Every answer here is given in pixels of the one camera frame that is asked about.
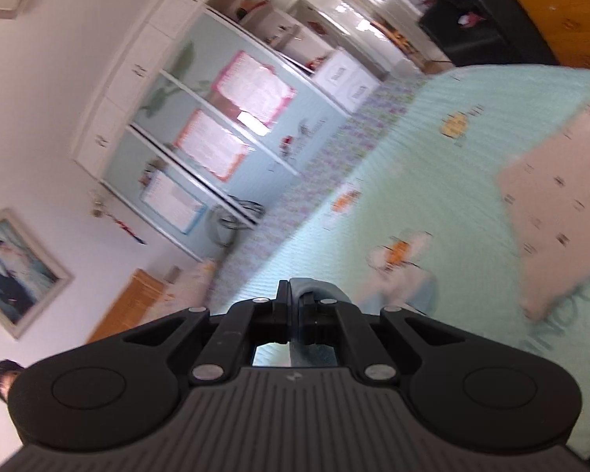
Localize blue bordered poster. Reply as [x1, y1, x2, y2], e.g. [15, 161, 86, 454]
[140, 170, 207, 234]

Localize light blue and white garment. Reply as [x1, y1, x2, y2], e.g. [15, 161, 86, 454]
[289, 278, 438, 367]

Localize mint green bee quilt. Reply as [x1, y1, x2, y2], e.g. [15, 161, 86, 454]
[211, 66, 590, 472]

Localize wooden headboard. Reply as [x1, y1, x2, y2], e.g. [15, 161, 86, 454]
[86, 268, 165, 345]

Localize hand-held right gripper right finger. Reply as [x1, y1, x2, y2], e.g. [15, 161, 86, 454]
[292, 297, 468, 384]

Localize wooden chair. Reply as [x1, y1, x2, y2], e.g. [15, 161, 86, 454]
[371, 17, 416, 57]

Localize person's head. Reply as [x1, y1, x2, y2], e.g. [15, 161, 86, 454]
[0, 359, 26, 404]

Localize white door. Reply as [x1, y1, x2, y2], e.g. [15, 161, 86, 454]
[339, 0, 426, 67]

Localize pink bordered poster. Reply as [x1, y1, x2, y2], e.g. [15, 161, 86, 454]
[211, 50, 296, 126]

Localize orange bordered poster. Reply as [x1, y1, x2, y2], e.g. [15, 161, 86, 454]
[174, 109, 251, 182]

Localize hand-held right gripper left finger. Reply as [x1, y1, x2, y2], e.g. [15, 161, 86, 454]
[123, 279, 292, 387]

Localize white drawer cabinet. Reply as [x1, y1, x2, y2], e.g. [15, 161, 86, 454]
[315, 49, 380, 111]

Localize pink printed cloth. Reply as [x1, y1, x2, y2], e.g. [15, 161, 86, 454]
[496, 96, 590, 323]

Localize coiled grey hose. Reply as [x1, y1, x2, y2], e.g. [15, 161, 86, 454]
[209, 197, 266, 247]

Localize framed wedding photo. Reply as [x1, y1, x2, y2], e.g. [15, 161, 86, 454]
[0, 208, 74, 340]

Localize black leather sofa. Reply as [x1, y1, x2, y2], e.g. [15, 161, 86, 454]
[419, 0, 559, 67]

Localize red hanging tassel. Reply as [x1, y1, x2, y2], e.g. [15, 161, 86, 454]
[92, 197, 148, 245]

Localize floral pillow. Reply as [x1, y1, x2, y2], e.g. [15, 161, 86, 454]
[164, 258, 222, 310]

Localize white wardrobe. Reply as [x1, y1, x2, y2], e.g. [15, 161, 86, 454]
[71, 0, 399, 264]

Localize floral bed sheet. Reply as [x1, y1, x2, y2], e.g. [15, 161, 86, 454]
[209, 76, 431, 308]

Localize wooden dresser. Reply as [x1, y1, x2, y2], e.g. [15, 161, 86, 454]
[487, 0, 590, 70]

